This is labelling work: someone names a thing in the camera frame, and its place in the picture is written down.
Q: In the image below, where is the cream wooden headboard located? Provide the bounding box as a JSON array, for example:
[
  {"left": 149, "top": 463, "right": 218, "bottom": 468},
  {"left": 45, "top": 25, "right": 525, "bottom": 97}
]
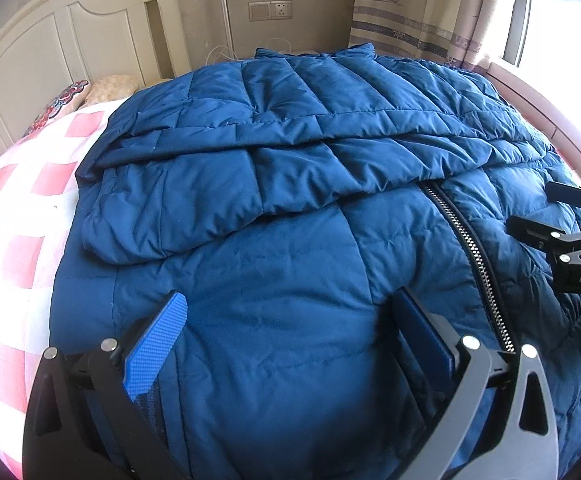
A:
[{"left": 0, "top": 0, "right": 192, "bottom": 155}]

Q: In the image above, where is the white lamp pole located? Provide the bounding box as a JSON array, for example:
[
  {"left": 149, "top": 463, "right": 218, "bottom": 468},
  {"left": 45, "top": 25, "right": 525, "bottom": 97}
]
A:
[{"left": 220, "top": 0, "right": 237, "bottom": 58}]

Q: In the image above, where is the pink checkered bed sheet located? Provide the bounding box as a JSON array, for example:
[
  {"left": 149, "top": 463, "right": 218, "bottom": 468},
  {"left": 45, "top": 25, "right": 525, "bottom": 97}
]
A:
[{"left": 0, "top": 101, "right": 120, "bottom": 478}]

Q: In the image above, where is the window frame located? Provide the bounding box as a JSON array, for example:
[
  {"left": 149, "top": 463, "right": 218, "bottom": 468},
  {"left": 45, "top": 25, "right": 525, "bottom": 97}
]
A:
[{"left": 503, "top": 0, "right": 581, "bottom": 133}]

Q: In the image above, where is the blue quilted down jacket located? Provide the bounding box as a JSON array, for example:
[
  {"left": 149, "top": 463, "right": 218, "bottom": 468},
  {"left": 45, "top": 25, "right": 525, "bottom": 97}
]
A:
[{"left": 50, "top": 44, "right": 581, "bottom": 479}]

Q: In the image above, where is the white cable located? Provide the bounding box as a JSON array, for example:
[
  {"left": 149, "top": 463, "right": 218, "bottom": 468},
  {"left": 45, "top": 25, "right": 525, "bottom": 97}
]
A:
[{"left": 204, "top": 37, "right": 297, "bottom": 64}]

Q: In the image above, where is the beige floral pillow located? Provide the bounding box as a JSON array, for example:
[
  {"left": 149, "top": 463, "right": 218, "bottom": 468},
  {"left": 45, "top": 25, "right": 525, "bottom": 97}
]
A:
[{"left": 82, "top": 75, "right": 140, "bottom": 107}]

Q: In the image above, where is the wall socket panel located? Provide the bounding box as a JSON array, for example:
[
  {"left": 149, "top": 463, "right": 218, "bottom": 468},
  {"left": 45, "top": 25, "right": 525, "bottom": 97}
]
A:
[{"left": 248, "top": 0, "right": 292, "bottom": 22}]

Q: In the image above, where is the beige ship print curtain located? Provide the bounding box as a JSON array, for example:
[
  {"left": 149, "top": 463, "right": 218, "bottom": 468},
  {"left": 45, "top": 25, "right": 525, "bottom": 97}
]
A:
[{"left": 349, "top": 0, "right": 515, "bottom": 70}]

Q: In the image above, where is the red blue patterned pillow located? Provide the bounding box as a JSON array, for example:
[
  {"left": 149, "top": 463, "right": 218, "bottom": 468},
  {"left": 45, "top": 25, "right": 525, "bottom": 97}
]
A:
[{"left": 24, "top": 79, "right": 91, "bottom": 136}]

